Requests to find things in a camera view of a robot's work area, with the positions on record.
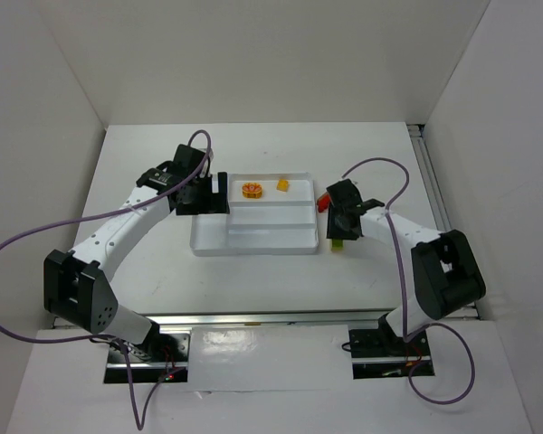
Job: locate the green yellow lego stack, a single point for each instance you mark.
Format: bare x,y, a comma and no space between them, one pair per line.
336,245

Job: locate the round orange lego piece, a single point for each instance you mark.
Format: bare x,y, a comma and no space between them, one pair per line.
252,190

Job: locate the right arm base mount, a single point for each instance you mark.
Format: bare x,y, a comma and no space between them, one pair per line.
375,357

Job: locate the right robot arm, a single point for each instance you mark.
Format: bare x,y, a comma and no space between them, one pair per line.
407,239

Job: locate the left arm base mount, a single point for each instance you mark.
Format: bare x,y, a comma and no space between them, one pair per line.
171,360

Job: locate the small yellow lego brick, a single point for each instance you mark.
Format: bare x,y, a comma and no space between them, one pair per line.
283,185

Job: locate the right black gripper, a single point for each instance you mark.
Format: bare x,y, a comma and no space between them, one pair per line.
339,221

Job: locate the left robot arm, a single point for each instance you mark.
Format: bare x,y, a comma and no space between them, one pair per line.
77,283

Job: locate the aluminium side rail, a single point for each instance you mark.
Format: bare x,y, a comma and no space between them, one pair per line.
439,208

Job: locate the white divided tray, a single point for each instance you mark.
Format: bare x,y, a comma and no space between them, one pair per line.
279,223

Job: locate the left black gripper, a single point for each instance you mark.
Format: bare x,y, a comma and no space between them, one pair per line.
206,199

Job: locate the red lego piece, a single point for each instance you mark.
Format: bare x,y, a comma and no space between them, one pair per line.
323,203

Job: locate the aluminium front rail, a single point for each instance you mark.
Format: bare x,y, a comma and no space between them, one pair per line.
267,318

